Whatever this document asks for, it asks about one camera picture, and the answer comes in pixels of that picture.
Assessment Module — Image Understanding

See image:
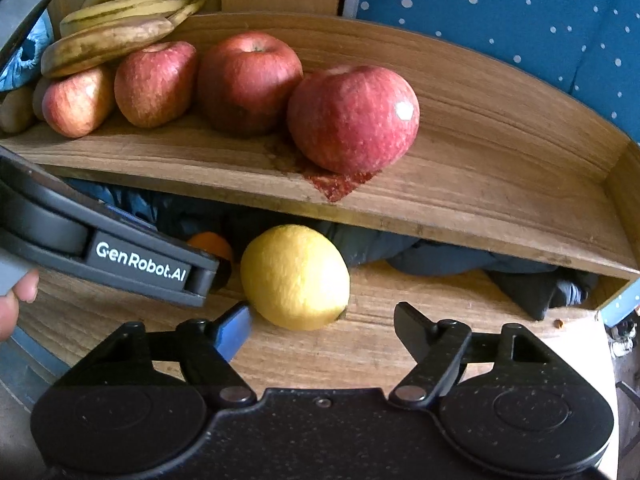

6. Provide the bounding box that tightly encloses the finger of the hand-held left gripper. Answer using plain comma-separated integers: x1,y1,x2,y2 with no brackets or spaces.
186,247,234,309

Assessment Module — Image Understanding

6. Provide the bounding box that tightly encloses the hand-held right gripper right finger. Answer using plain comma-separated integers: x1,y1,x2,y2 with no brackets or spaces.
389,301,577,409

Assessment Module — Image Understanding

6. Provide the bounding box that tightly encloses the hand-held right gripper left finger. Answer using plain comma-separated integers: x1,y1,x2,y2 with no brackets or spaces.
65,301,259,407

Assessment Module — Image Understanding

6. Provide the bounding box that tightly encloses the small orange mandarin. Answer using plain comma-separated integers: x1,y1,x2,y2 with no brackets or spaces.
187,232,235,267

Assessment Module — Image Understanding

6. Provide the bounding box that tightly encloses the yellow lemon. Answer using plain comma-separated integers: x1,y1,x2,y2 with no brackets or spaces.
240,224,351,332

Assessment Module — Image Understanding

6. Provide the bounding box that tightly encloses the wooden shelf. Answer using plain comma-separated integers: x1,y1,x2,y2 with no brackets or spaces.
0,12,640,322

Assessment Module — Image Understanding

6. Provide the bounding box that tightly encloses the person's left hand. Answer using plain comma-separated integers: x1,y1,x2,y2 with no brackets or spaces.
0,267,41,344

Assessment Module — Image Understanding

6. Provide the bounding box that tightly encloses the dark blue jacket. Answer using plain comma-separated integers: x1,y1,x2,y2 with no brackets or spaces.
65,177,601,322

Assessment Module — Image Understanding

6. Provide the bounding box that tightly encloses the red apple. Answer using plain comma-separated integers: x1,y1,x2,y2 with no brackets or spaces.
41,65,116,139
286,64,421,175
114,41,199,129
196,31,305,137

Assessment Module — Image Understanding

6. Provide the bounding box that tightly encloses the crumpled blue elastic cover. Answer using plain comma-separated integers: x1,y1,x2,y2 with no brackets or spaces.
0,10,55,92

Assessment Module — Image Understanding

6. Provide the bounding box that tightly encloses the brown spotted banana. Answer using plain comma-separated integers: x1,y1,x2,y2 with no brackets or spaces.
40,15,176,80

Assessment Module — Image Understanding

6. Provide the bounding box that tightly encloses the dark grey flat device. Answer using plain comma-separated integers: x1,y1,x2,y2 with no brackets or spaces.
0,0,60,64

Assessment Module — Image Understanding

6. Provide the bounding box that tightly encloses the blue white-dotted cloth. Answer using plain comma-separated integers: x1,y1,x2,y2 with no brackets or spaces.
349,0,640,147

